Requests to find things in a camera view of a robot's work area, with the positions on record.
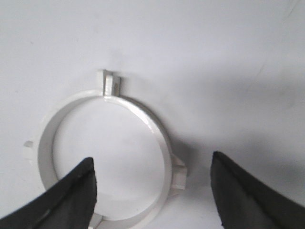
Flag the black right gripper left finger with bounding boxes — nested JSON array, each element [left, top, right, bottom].
[[0, 157, 97, 229]]

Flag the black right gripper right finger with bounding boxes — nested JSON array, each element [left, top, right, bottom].
[[210, 151, 305, 229]]

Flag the white half pipe clamp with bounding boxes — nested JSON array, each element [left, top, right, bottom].
[[22, 70, 113, 191], [88, 69, 187, 229]]

